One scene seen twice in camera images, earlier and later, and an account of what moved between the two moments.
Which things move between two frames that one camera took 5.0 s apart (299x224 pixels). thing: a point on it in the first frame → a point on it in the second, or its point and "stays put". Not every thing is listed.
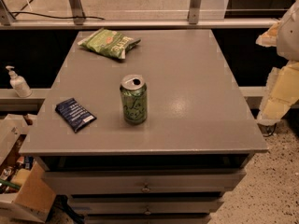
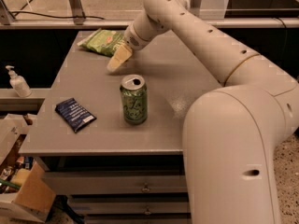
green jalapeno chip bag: [111, 43] stays put
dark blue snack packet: [75, 114] stays put
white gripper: [289, 35] → [134, 39]
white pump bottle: [19, 84] stays put
